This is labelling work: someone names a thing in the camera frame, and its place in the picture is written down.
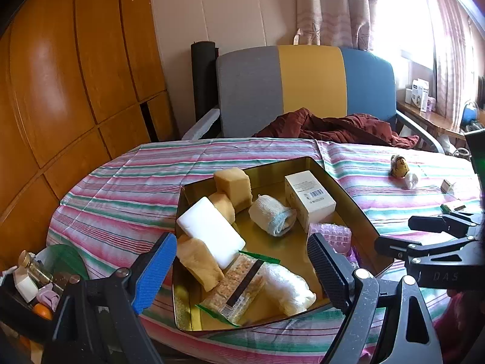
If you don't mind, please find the small glass bottle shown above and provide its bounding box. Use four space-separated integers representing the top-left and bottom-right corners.
18 249 54 286

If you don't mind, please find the white printed box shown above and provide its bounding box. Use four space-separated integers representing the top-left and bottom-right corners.
412 79 430 111

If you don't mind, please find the long yellow sponge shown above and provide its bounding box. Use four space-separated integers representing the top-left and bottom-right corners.
176 234 225 292

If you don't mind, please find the dark red blanket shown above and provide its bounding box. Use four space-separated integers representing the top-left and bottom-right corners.
252 108 419 149

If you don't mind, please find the black rolled mat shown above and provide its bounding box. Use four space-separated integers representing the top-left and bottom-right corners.
190 41 219 139

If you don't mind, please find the pink cloth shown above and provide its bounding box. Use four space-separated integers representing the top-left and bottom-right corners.
36 286 60 308

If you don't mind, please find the white gauze roll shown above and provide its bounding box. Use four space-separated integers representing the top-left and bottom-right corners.
248 194 298 238

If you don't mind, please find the grey yellow blue armchair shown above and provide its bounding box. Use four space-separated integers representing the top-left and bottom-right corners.
181 45 445 154

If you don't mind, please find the cream cardboard box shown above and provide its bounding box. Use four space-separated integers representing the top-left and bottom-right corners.
284 170 337 234

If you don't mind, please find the white bubble wrap roll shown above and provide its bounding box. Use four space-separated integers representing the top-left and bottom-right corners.
261 262 317 316

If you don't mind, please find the gold metal tin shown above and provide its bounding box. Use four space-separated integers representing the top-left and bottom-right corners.
172 156 395 335

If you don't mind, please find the green plastic basin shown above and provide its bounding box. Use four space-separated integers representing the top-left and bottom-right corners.
40 243 91 282

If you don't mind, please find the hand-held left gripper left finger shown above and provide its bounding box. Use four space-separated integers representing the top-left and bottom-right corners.
42 231 178 364

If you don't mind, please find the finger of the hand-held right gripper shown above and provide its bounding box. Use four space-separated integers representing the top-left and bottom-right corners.
408 212 483 238
374 235 478 268

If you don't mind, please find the wooden desk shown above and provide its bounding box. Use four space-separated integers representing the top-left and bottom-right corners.
396 100 470 145

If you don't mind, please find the window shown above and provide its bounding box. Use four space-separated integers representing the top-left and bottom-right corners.
373 0 436 69

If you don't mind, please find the black basket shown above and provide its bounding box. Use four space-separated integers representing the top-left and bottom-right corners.
0 269 57 334

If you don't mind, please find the small white carton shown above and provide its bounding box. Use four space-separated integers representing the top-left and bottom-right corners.
13 268 38 304

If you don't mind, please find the orange fruit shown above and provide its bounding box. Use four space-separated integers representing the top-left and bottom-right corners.
31 304 54 321

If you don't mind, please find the wooden wardrobe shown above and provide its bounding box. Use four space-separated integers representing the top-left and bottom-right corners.
0 0 179 270

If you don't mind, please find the small yellow sponge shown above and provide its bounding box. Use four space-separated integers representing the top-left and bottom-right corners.
208 193 236 224

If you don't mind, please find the white foam block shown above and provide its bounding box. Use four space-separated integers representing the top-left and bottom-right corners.
176 196 247 270

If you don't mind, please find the patterned beige curtain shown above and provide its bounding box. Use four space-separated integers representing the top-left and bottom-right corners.
417 0 485 130
296 0 376 52

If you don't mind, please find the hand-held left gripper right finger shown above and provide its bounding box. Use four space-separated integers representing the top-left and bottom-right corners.
306 232 444 364

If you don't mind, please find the cube yellow sponge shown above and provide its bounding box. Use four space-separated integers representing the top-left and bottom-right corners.
213 167 254 213

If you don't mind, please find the person's pink clothing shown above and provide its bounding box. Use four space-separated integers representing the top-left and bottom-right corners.
432 292 485 349

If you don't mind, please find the yellow plush toy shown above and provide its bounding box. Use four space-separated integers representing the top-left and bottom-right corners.
390 154 410 178

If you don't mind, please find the cracker packet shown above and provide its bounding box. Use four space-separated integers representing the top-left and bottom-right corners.
195 250 281 327

